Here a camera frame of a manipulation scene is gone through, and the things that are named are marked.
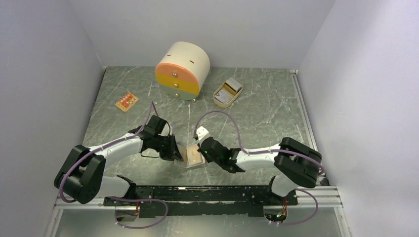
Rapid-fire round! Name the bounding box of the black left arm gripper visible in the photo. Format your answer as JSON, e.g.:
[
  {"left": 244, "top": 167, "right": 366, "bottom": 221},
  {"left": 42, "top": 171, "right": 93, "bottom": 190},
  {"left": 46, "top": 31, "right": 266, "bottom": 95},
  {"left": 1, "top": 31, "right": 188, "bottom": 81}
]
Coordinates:
[{"left": 153, "top": 133, "right": 183, "bottom": 162}]

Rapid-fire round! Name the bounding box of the beige leather card holder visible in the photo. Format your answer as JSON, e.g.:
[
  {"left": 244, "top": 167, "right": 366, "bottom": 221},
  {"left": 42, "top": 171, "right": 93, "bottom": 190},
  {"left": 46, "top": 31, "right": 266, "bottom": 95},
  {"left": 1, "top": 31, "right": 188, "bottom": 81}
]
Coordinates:
[{"left": 174, "top": 145, "right": 206, "bottom": 168}]

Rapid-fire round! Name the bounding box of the stack of cards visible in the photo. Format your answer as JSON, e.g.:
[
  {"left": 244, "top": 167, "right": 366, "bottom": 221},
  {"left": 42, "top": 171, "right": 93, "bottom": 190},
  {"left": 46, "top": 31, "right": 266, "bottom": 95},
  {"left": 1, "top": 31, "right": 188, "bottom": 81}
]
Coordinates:
[{"left": 215, "top": 77, "right": 243, "bottom": 104}]

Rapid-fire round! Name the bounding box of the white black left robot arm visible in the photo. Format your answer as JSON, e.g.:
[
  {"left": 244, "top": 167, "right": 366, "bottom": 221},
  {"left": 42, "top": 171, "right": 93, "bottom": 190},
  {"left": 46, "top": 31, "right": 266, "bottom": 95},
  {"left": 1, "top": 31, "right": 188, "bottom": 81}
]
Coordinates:
[{"left": 53, "top": 115, "right": 185, "bottom": 205}]

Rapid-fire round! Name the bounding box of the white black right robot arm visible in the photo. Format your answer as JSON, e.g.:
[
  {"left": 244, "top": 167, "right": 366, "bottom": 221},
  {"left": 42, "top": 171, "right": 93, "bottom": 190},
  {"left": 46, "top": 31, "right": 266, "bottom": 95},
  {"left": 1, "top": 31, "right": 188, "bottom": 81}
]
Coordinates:
[{"left": 198, "top": 136, "right": 322, "bottom": 204}]

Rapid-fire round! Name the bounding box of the beige oval card tray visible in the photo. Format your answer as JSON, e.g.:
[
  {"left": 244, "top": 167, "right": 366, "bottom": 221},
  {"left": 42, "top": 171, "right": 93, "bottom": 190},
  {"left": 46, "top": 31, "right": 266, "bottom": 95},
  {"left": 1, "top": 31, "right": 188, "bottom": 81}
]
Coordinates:
[{"left": 212, "top": 77, "right": 244, "bottom": 108}]

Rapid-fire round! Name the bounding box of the orange patterned card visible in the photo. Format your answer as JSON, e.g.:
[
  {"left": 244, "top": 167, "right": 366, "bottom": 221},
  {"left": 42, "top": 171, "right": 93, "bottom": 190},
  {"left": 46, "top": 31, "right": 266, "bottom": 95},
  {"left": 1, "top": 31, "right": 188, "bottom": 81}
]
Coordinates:
[{"left": 114, "top": 92, "right": 139, "bottom": 112}]

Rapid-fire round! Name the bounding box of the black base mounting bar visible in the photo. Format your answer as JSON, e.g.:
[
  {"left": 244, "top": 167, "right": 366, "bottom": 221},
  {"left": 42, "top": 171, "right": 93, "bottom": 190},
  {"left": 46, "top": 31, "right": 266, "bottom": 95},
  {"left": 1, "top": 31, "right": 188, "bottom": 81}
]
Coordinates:
[{"left": 103, "top": 185, "right": 298, "bottom": 218}]

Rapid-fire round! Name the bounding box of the round pastel drawer cabinet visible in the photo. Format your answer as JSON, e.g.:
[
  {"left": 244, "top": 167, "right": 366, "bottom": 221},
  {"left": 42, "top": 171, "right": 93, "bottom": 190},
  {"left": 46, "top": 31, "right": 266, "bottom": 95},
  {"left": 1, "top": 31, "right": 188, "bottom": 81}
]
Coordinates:
[{"left": 155, "top": 41, "right": 210, "bottom": 100}]

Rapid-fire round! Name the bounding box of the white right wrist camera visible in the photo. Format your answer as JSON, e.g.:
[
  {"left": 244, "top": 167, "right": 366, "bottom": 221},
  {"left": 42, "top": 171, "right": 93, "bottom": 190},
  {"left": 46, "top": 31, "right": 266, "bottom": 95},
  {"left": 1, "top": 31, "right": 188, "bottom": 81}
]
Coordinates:
[{"left": 194, "top": 126, "right": 210, "bottom": 143}]

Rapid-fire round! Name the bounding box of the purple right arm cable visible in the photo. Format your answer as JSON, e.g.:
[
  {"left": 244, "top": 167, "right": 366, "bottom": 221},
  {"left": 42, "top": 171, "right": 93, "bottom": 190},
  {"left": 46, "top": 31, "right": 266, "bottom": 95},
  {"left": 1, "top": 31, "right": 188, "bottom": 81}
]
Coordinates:
[{"left": 193, "top": 110, "right": 325, "bottom": 226}]

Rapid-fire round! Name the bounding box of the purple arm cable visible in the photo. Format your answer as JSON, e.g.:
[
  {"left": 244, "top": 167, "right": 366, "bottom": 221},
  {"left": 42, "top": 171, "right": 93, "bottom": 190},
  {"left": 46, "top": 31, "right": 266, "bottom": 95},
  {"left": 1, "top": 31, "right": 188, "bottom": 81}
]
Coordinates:
[
  {"left": 58, "top": 101, "right": 169, "bottom": 230},
  {"left": 193, "top": 110, "right": 325, "bottom": 226}
]

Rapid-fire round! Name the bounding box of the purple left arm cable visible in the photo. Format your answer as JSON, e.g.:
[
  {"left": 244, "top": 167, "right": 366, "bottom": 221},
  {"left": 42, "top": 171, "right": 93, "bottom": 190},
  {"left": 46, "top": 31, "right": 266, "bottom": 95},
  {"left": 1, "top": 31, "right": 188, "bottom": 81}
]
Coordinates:
[{"left": 58, "top": 101, "right": 169, "bottom": 230}]

